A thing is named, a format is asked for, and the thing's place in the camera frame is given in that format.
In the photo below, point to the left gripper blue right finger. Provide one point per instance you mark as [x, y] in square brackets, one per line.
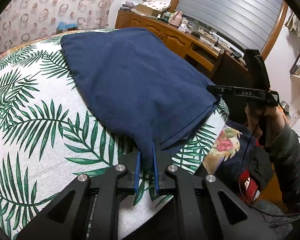
[155, 169]

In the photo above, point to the person's right hand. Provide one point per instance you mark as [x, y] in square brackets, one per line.
[268, 121]

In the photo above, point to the wooden sideboard cabinet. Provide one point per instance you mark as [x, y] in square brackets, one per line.
[215, 64]

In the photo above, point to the navy bed cover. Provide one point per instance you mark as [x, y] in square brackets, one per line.
[229, 170]

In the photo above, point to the blue box by curtain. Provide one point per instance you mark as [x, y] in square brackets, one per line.
[64, 27]

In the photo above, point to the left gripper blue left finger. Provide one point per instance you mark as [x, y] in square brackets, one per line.
[137, 167]

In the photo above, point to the floral quilt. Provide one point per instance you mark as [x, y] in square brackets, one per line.
[224, 148]

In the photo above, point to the navy printed t-shirt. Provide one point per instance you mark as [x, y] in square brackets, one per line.
[137, 87]

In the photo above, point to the circle patterned curtain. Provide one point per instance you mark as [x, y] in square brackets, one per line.
[23, 21]

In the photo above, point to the grey window blind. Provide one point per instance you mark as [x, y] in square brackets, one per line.
[248, 23]

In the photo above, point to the red bag on floor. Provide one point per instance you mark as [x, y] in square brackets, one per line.
[248, 189]

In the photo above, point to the cardboard box on cabinet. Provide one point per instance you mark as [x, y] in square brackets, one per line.
[152, 8]

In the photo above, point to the palm leaf bed sheet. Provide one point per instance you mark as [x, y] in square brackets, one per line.
[47, 134]

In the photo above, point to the grey sleeved right forearm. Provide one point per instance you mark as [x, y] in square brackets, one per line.
[284, 153]

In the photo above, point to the pink kettle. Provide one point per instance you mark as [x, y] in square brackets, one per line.
[177, 18]

